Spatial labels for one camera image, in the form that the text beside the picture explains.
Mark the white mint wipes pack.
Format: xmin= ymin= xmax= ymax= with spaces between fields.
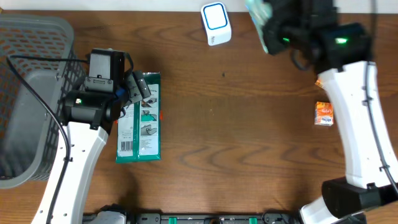
xmin=245 ymin=0 xmax=272 ymax=54

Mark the green white gloves package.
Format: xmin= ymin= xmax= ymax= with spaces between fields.
xmin=116 ymin=72 xmax=161 ymax=164

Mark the orange small box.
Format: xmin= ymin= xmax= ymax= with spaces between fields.
xmin=314 ymin=101 xmax=334 ymax=126
xmin=315 ymin=79 xmax=324 ymax=89

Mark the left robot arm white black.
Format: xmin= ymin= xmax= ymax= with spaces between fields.
xmin=32 ymin=122 xmax=129 ymax=223

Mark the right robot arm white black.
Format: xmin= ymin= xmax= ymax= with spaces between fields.
xmin=261 ymin=0 xmax=397 ymax=223

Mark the white barcode scanner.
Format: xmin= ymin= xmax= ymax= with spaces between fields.
xmin=200 ymin=2 xmax=232 ymax=46

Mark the grey plastic mesh basket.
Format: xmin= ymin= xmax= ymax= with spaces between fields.
xmin=1 ymin=14 xmax=86 ymax=189

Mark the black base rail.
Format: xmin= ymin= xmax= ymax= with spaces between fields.
xmin=82 ymin=213 xmax=302 ymax=224

